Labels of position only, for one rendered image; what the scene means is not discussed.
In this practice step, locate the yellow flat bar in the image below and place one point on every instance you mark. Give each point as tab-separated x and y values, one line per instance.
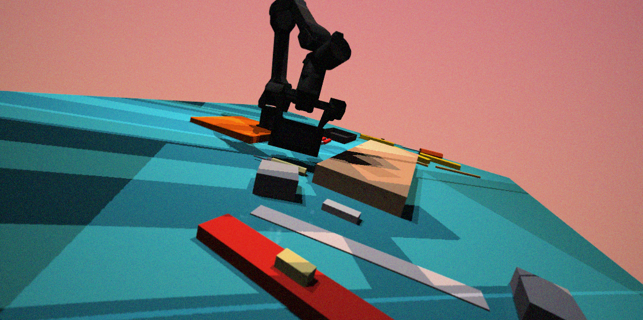
423	159
366	137
442	161

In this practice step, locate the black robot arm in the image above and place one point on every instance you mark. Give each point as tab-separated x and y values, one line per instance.
327	51

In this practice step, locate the tan wooden floor panel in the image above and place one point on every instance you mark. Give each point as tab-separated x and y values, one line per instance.
373	173

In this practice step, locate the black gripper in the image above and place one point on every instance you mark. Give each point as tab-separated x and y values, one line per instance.
307	93

